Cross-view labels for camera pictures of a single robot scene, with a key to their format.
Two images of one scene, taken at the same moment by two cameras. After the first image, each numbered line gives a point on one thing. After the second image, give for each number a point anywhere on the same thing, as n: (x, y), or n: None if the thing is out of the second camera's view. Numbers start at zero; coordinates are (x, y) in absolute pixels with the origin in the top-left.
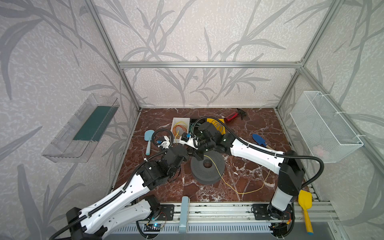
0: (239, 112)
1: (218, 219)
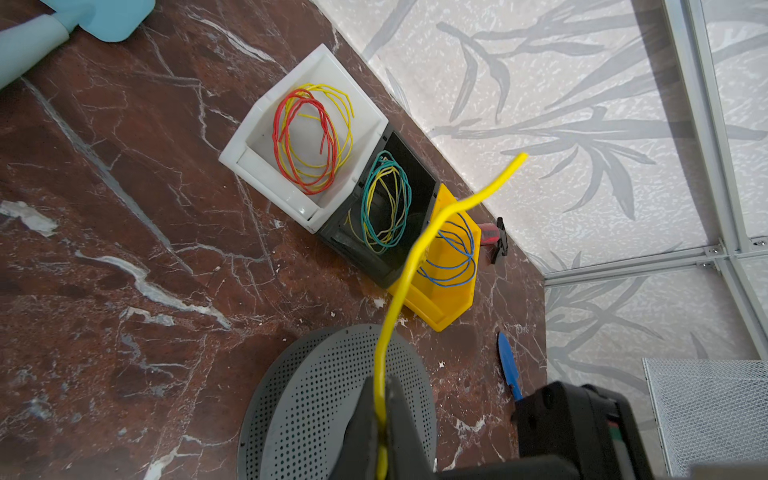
0: (493, 238)
1: None
